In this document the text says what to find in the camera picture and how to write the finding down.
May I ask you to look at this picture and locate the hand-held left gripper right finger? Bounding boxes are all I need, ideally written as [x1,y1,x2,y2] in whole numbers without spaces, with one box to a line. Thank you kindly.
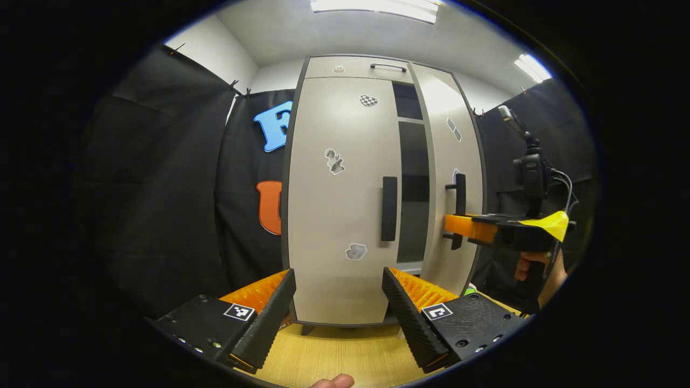
[382,266,526,374]

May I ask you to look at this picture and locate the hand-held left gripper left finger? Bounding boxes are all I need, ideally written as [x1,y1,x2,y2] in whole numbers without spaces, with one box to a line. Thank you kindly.
[154,268,297,374]

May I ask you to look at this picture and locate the black door handle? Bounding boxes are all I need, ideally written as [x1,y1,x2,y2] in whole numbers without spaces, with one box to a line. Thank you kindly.
[381,176,399,243]
[443,172,467,251]

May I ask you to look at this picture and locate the grey double-door shoe cabinet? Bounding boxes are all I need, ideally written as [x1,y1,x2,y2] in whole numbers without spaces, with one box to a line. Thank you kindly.
[280,54,488,336]

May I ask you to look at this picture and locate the grey door with square stickers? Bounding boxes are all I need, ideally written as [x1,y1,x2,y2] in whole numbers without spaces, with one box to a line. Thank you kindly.
[410,63,487,297]

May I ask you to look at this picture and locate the grey door with checkered sticker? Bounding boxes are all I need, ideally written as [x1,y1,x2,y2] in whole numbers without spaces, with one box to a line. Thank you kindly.
[281,75,403,327]

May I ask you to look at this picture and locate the grey cabinet drawer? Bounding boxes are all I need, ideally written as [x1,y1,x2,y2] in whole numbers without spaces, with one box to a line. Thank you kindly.
[304,55,417,85]

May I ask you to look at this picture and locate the black backdrop cloth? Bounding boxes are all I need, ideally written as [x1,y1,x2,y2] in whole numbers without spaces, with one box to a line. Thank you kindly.
[80,45,297,320]
[473,77,600,314]

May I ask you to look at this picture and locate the small ceiling light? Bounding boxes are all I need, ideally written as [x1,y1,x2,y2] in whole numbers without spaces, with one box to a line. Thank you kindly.
[514,52,554,84]

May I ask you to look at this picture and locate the long ceiling light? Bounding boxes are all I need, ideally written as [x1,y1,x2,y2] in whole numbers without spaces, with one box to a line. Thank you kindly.
[309,0,438,24]

